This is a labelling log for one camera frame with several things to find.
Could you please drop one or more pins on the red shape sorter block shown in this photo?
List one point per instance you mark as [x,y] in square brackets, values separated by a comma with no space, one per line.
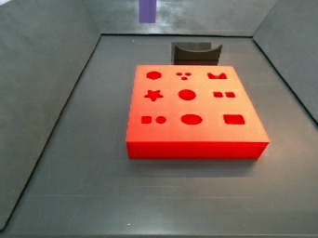
[192,113]

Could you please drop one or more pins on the dark grey curved holder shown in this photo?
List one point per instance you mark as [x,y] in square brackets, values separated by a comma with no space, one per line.
[196,53]

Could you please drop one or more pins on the purple rectangular peg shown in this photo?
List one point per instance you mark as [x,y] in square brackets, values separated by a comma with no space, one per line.
[148,11]

